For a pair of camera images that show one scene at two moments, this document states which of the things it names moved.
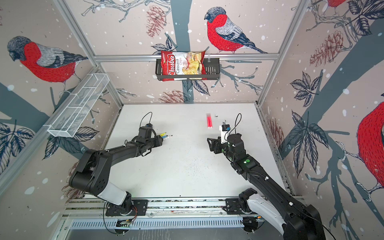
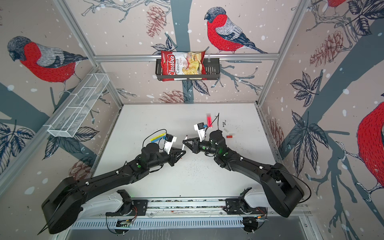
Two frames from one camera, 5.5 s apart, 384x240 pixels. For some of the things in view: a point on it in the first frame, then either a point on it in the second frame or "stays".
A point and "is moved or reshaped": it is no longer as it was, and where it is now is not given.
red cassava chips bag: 182,63 stays
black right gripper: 215,144 to 190,141
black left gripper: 159,141 to 172,156
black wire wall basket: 212,72 stays
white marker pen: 170,136 is moved or reshaped
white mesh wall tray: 69,122 stays
